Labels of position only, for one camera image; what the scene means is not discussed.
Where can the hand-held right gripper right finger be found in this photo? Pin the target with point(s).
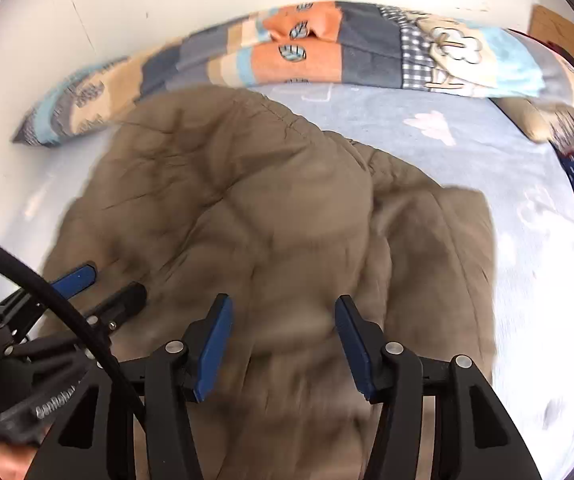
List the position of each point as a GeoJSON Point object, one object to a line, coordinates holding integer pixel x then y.
{"type": "Point", "coordinates": [354, 350]}

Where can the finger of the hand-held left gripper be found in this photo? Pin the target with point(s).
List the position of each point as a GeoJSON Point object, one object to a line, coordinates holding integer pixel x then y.
{"type": "Point", "coordinates": [119, 302]}
{"type": "Point", "coordinates": [74, 280]}

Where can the person's left hand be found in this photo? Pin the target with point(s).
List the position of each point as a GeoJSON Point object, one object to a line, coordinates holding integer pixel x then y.
{"type": "Point", "coordinates": [7, 460]}

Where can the dark red cloth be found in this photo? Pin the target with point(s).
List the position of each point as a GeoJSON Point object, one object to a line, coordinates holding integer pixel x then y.
{"type": "Point", "coordinates": [554, 47]}

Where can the patchwork print rolled blanket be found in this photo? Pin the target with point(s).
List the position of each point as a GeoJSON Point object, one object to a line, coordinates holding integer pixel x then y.
{"type": "Point", "coordinates": [317, 60]}

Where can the beige pillow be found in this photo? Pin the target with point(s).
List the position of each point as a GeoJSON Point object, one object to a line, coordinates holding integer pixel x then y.
{"type": "Point", "coordinates": [542, 120]}

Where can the wooden headboard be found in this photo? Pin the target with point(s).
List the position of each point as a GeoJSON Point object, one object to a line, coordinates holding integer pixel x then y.
{"type": "Point", "coordinates": [547, 22]}

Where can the brown quilted hooded jacket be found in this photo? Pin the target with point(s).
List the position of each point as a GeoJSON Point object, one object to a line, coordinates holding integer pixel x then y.
{"type": "Point", "coordinates": [267, 210]}

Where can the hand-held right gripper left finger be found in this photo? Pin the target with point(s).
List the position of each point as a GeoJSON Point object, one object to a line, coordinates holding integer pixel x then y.
{"type": "Point", "coordinates": [212, 355]}

